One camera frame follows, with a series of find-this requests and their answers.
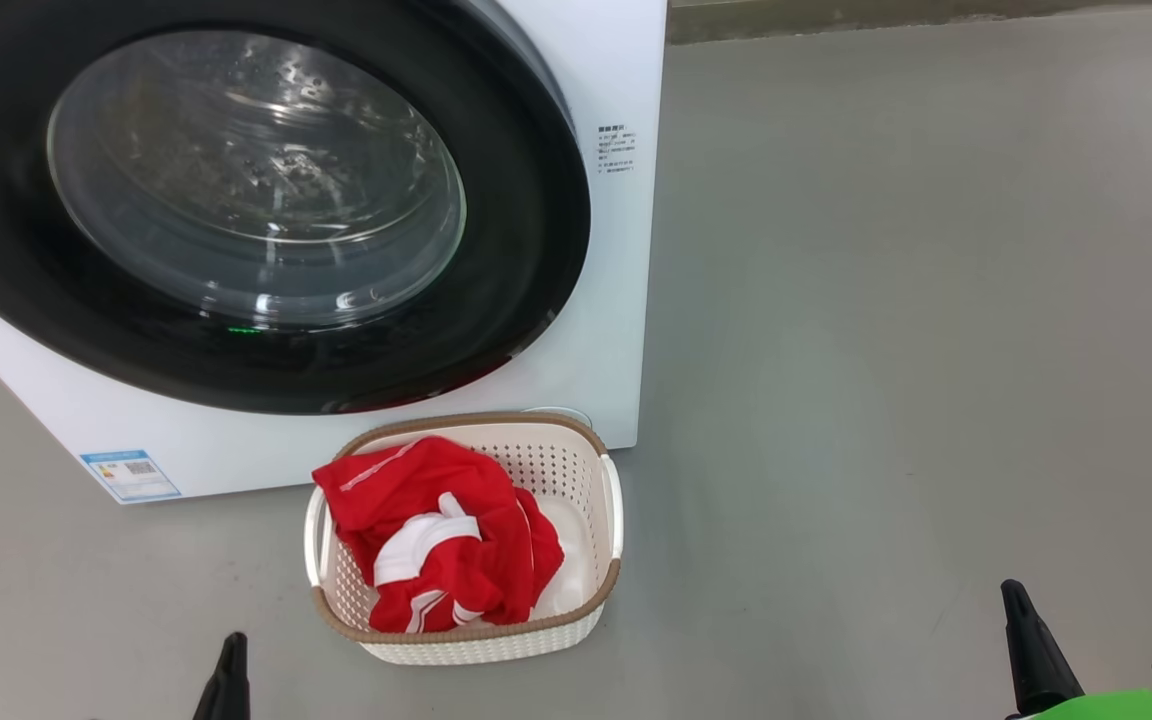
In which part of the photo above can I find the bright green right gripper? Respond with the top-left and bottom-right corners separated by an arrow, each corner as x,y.
1001,580 -> 1152,720

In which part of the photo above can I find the small printed text label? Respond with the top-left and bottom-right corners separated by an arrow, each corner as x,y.
596,125 -> 638,177

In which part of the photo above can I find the dark round glass washer door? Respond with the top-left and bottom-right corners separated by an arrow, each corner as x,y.
0,0 -> 592,416

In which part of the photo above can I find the round white filter cover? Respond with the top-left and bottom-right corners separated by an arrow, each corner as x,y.
521,405 -> 594,429

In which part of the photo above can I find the red and white garment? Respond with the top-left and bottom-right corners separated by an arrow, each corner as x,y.
312,436 -> 566,634

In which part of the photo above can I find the blue energy label sticker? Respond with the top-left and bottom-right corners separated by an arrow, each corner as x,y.
79,449 -> 182,503

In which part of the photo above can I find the cream perforated laundry basket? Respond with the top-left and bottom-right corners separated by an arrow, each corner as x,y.
303,411 -> 625,667

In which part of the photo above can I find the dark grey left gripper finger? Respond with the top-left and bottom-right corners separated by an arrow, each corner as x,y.
193,632 -> 250,720

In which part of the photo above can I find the white washing machine body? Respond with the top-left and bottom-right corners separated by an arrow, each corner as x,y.
0,0 -> 669,506

